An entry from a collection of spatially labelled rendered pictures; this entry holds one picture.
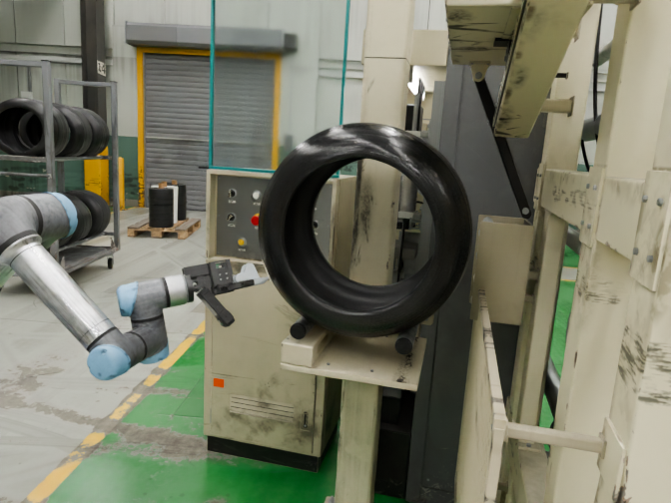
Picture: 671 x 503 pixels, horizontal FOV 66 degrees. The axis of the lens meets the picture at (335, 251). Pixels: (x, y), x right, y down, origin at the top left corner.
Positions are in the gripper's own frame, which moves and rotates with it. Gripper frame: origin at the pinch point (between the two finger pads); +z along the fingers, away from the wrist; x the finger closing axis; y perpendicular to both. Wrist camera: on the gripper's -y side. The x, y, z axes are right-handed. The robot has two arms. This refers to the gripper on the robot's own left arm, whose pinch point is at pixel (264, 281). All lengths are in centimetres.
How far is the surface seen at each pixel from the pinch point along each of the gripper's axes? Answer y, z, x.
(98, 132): 185, -8, 399
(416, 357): -30.2, 39.4, -1.8
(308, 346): -19.2, 7.9, -1.0
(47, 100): 182, -45, 310
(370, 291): -9.2, 34.6, 7.9
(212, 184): 46, 11, 78
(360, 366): -27.9, 21.0, -2.7
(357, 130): 30.7, 23.2, -24.1
